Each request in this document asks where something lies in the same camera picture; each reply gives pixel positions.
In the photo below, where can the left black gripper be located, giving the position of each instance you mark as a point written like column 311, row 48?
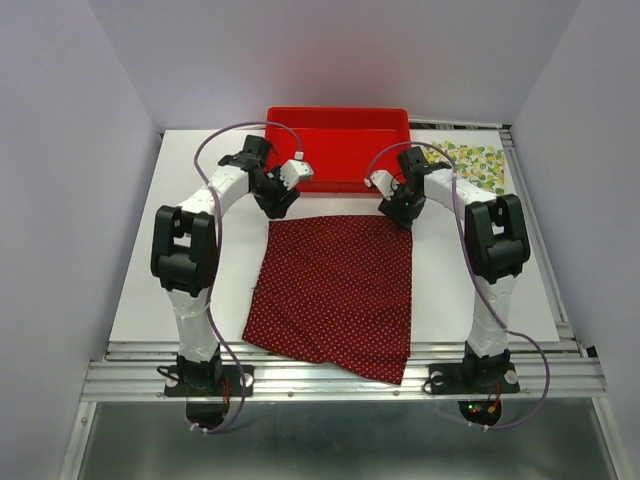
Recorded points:
column 275, row 208

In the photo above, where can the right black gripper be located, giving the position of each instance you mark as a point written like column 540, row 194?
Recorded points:
column 391, row 209

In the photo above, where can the lemon print skirt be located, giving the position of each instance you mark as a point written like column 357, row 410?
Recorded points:
column 481, row 165

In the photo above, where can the red polka dot skirt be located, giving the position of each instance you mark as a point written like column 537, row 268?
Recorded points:
column 336, row 289

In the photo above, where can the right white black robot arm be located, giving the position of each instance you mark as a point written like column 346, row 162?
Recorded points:
column 495, row 245

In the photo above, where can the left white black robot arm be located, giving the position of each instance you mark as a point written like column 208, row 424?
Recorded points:
column 186, row 250

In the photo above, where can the red plastic bin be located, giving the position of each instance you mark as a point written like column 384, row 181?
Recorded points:
column 339, row 142

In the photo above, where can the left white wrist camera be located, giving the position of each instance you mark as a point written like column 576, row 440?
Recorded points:
column 293, row 172

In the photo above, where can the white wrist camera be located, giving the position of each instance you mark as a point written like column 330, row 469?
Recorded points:
column 293, row 172
column 382, row 181

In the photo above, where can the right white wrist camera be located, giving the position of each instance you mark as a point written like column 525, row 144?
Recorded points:
column 382, row 181

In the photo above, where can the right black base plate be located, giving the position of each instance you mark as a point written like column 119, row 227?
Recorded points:
column 455, row 379

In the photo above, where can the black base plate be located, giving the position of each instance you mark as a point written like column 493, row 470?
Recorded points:
column 230, row 385
column 455, row 379

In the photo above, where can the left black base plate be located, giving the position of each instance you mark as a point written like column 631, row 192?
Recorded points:
column 230, row 385

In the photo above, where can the aluminium mounting rail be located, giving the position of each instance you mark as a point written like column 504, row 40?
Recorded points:
column 126, row 373

